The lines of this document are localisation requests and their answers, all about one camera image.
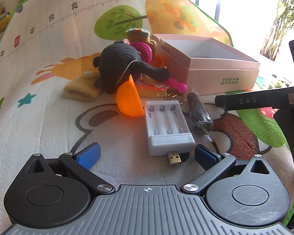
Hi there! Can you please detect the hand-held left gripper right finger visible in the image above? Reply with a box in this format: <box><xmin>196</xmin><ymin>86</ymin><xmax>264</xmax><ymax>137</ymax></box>
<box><xmin>182</xmin><ymin>144</ymin><xmax>272</xmax><ymax>197</ymax></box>

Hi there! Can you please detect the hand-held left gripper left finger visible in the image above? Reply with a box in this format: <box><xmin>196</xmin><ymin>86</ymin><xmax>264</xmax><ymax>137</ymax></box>
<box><xmin>27</xmin><ymin>142</ymin><xmax>115</xmax><ymax>196</ymax></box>

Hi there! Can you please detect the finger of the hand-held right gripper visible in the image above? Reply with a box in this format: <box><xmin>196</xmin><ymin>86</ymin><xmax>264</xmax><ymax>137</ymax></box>
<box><xmin>215</xmin><ymin>88</ymin><xmax>291</xmax><ymax>112</ymax></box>

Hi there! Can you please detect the dark item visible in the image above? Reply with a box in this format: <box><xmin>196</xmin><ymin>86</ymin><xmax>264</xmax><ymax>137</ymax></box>
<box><xmin>186</xmin><ymin>91</ymin><xmax>220</xmax><ymax>147</ymax></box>

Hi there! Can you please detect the pink cardboard box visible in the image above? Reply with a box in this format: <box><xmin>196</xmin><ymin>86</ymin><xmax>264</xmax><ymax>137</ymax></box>
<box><xmin>151</xmin><ymin>34</ymin><xmax>260</xmax><ymax>96</ymax></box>

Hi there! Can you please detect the white battery charger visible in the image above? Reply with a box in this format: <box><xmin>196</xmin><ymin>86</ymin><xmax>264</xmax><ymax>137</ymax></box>
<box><xmin>144</xmin><ymin>100</ymin><xmax>196</xmax><ymax>166</ymax></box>

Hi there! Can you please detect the gold keyring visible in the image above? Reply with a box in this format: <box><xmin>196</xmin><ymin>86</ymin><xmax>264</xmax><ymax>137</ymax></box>
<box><xmin>163</xmin><ymin>89</ymin><xmax>187</xmax><ymax>105</ymax></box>

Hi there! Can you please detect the yellow knitted pouch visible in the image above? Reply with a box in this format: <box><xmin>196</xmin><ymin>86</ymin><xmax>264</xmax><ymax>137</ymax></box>
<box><xmin>62</xmin><ymin>71</ymin><xmax>102</xmax><ymax>102</ymax></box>

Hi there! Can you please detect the yellow and pink cake toy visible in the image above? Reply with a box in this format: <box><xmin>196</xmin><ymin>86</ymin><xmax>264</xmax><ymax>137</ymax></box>
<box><xmin>135</xmin><ymin>81</ymin><xmax>172</xmax><ymax>99</ymax></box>

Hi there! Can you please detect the black plush toy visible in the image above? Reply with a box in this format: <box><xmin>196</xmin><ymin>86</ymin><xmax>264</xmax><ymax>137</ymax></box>
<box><xmin>93</xmin><ymin>42</ymin><xmax>171</xmax><ymax>95</ymax></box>

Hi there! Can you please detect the pink plastic toy net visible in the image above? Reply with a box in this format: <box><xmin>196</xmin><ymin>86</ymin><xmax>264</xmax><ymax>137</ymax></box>
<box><xmin>130</xmin><ymin>42</ymin><xmax>188</xmax><ymax>94</ymax></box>

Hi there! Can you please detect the brown felt toy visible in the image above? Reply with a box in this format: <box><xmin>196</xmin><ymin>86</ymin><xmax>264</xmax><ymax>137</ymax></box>
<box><xmin>126</xmin><ymin>28</ymin><xmax>158</xmax><ymax>47</ymax></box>

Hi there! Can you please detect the palm plant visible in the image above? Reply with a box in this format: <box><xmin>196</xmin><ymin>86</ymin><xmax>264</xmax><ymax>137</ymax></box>
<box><xmin>260</xmin><ymin>0</ymin><xmax>294</xmax><ymax>61</ymax></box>

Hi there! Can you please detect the printed play mat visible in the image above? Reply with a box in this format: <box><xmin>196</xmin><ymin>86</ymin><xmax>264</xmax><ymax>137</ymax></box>
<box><xmin>0</xmin><ymin>0</ymin><xmax>294</xmax><ymax>228</ymax></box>

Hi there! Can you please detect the black window frame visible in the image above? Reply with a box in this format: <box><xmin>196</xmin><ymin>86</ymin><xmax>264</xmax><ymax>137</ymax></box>
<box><xmin>195</xmin><ymin>0</ymin><xmax>222</xmax><ymax>21</ymax></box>

